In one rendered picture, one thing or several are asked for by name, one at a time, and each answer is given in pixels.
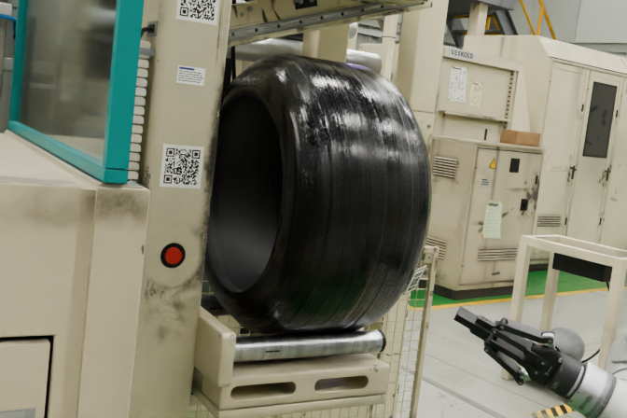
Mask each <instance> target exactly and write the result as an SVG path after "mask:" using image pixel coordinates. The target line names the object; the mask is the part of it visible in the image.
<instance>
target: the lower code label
mask: <svg viewBox="0 0 627 418"><path fill-rule="evenodd" d="M203 151H204V147H201V146H180V145H168V144H163V152H162V162H161V171H160V187H168V188H200V187H201V178H202V161H203Z"/></svg>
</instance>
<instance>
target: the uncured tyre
mask: <svg viewBox="0 0 627 418"><path fill-rule="evenodd" d="M431 203H432V182H431V171H430V163H429V158H428V153H427V149H426V145H425V139H424V137H423V134H422V132H421V129H420V127H419V124H418V122H417V120H416V118H415V116H414V115H413V113H412V111H411V108H410V106H409V104H408V102H407V101H406V99H405V97H404V96H403V94H402V93H401V92H400V90H399V89H398V88H397V87H396V86H395V85H394V84H393V83H392V82H391V81H390V80H389V79H388V78H386V77H384V76H383V75H381V74H379V73H377V72H375V71H373V70H371V69H369V68H368V67H366V66H363V65H359V64H352V63H341V62H335V61H329V60H323V59H316V58H311V57H304V56H299V55H293V54H279V55H273V56H268V57H264V58H261V59H259V60H257V61H255V62H254V63H252V64H251V65H250V66H248V67H247V68H246V69H245V70H244V71H243V72H242V73H241V74H240V75H238V76H237V77H236V78H234V79H233V80H232V81H231V83H230V84H229V85H228V87H227V88H226V89H225V90H224V92H223V93H222V98H221V106H220V114H219V124H218V135H217V144H216V162H215V170H214V180H213V188H212V195H211V201H210V215H209V225H208V234H207V244H206V252H205V262H204V270H205V273H206V276H207V279H208V282H209V285H210V287H211V288H212V290H213V292H214V294H215V296H216V298H217V300H218V301H219V303H220V304H221V305H222V306H223V308H224V309H225V310H226V311H227V312H228V313H229V314H230V315H231V316H232V317H233V318H234V319H235V320H236V321H237V322H238V323H239V324H240V325H241V326H242V327H244V328H246V329H248V330H250V331H252V332H256V333H259V334H263V335H279V334H298V333H317V332H336V331H356V330H358V329H361V328H363V327H366V326H369V325H371V324H373V323H375V322H376V321H378V320H379V319H381V318H382V317H383V316H384V315H386V314H387V313H388V312H389V311H390V310H391V308H392V307H393V306H394V305H395V304H396V302H397V300H398V299H399V298H400V296H401V294H402V293H403V291H404V290H405V288H406V286H407V284H408V282H409V281H410V279H411V276H412V274H413V272H414V271H415V270H416V268H417V266H418V264H419V261H420V259H421V256H422V254H423V251H424V248H425V241H426V237H427V234H428V228H429V222H430V215H431Z"/></svg>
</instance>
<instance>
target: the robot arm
mask: <svg viewBox="0 0 627 418"><path fill-rule="evenodd" d="M454 320H455V321H456V322H458V323H460V324H461V325H463V326H465V327H467V328H469V329H470V332H471V333H472V334H474V335H475V336H477V337H479V338H480V339H482V340H484V349H483V351H484V352H485V353H486V354H487V355H489V356H490V357H491V358H492V359H493V360H494V361H495V362H497V363H498V364H499V365H500V366H501V367H502V368H503V369H505V370H506V371H507V372H508V373H509V374H510V375H512V376H513V378H514V379H515V381H516V383H517V384H518V385H523V382H526V381H530V380H532V381H533V382H535V383H542V384H543V385H544V386H545V387H546V388H547V389H548V390H550V391H551V392H552V393H554V394H556V395H557V396H559V397H561V398H564V404H565V405H567V406H568V407H570V408H572V409H574V410H575V411H578V412H579V413H581V414H583V415H584V416H585V417H587V418H627V334H626V335H624V336H622V337H620V338H618V339H617V340H616V341H615V342H614V343H613V344H612V345H611V347H610V348H609V350H608V353H607V356H606V363H605V370H603V369H601V368H599V367H597V366H595V365H594V364H593V363H591V362H588V361H587V362H584V363H583V364H582V362H581V361H579V360H578V359H576V358H574V357H573V356H571V355H569V354H568V353H563V352H561V351H560V349H559V348H558V347H557V346H556V345H555V343H554V338H555V333H554V332H553V331H544V330H540V329H537V328H534V327H529V326H527V325H524V324H521V323H518V322H516V321H513V320H510V319H507V318H505V317H503V318H502V319H501V320H500V321H498V320H496V321H494V322H493V321H491V320H489V319H488V318H486V317H484V316H483V315H480V314H479V316H477V315H475V314H474V313H472V312H470V311H468V310H467V309H465V308H463V307H460V308H459V310H458V311H457V313H456V315H455V317H454ZM527 339H528V340H531V341H528V340H527ZM534 341H536V342H539V343H543V344H536V343H535V342H534ZM512 359H513V360H515V361H516V362H517V363H518V364H519V365H520V366H522V367H524V368H525V369H521V367H520V366H519V365H518V364H517V363H515V362H514V361H513V360H512Z"/></svg>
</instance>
